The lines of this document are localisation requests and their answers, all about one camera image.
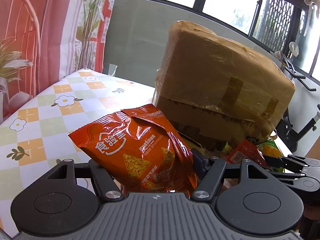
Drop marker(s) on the red small snack packet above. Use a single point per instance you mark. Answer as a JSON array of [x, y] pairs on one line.
[[246, 150]]

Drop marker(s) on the cardboard box with plastic liner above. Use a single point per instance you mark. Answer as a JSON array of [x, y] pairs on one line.
[[217, 91]]

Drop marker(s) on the red printed wall curtain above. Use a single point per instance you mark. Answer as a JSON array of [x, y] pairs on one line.
[[43, 41]]

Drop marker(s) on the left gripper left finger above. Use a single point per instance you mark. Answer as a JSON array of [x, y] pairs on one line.
[[103, 184]]

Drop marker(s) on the red chips bag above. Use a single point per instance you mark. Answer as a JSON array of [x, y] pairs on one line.
[[140, 149]]

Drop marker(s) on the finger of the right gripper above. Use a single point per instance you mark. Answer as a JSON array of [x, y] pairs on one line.
[[277, 163], [292, 160]]

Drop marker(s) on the green snack bag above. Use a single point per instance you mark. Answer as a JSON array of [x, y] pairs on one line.
[[266, 148]]

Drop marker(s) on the black exercise bike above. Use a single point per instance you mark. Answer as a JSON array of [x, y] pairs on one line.
[[285, 128]]

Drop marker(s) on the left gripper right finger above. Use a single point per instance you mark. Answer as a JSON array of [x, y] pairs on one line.
[[210, 173]]

